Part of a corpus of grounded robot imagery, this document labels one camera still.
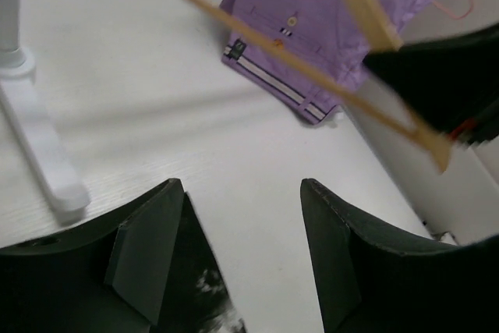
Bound white silver clothes rack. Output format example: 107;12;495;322
1;0;90;225

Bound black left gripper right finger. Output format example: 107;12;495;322
300;179;498;332

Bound purple garment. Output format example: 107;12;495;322
220;0;434;126

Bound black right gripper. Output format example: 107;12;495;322
363;24;498;146

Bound black white patterned trousers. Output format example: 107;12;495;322
150;194;246;333

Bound wooden hanger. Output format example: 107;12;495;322
187;0;451;172

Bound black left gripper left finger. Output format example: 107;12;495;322
1;179;184;332

